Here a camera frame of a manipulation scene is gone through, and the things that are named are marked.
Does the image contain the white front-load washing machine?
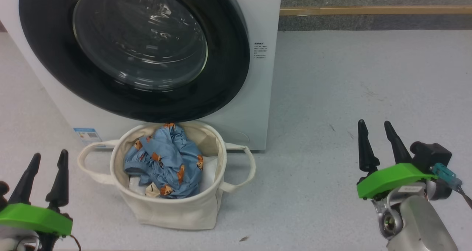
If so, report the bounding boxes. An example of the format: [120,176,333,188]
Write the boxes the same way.
[0,0,283,151]

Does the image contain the black round glass washer door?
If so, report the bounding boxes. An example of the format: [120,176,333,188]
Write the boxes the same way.
[18,0,251,123]

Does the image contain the round white filter cover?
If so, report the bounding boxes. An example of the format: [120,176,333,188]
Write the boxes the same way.
[225,130,250,146]

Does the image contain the white folded cloth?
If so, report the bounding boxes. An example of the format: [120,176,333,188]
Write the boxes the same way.
[128,155,218,196]

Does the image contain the blue energy label sticker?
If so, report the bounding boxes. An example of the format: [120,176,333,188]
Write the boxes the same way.
[73,128,103,145]

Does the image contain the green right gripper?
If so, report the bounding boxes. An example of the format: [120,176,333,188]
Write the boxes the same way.
[356,119,437,200]

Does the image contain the cream canvas laundry basket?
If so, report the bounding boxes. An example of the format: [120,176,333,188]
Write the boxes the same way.
[77,120,256,231]

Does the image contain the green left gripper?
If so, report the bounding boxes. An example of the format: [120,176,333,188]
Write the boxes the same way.
[0,149,73,237]

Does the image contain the blue garment with orange print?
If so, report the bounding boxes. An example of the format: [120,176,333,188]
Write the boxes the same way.
[124,148,204,199]
[125,123,199,170]

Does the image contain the small black text label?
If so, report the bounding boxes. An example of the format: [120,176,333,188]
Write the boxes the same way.
[254,42,268,60]

